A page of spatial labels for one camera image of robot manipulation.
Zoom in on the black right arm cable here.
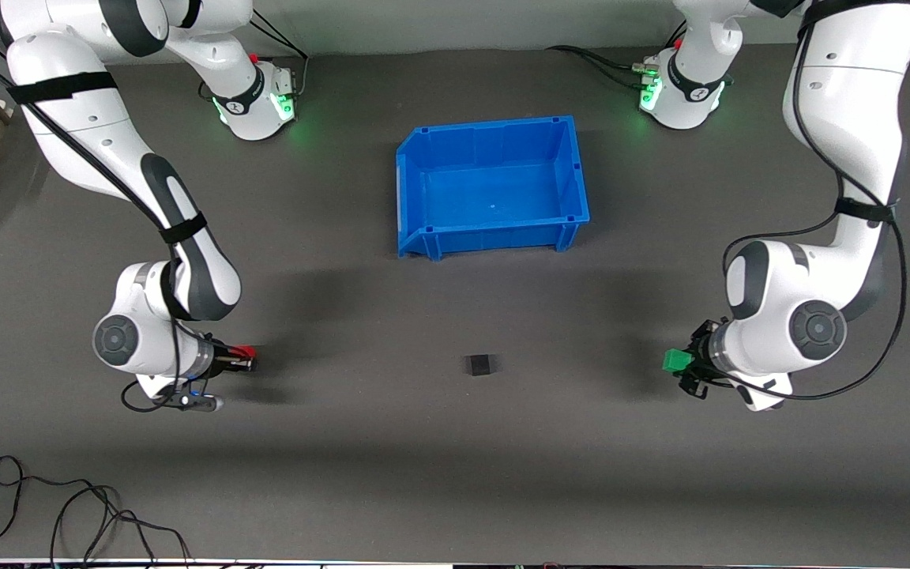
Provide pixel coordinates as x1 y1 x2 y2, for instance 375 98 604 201
0 32 223 414

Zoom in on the black right base cable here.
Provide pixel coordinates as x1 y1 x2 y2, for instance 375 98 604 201
197 11 310 102

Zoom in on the black left base cable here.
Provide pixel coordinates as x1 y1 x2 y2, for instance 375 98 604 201
545 16 690 90

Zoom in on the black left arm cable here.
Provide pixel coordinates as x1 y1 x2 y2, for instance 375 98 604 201
720 0 909 401

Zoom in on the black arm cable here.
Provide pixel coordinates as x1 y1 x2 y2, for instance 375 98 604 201
0 32 223 414
720 0 909 401

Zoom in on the blue plastic storage bin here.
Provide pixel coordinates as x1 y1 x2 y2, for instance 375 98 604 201
395 115 591 261

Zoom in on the black base cable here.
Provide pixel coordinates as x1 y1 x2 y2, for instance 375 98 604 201
197 11 310 102
545 16 690 90

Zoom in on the loose black cable coil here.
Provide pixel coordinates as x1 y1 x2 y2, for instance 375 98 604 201
0 455 194 568

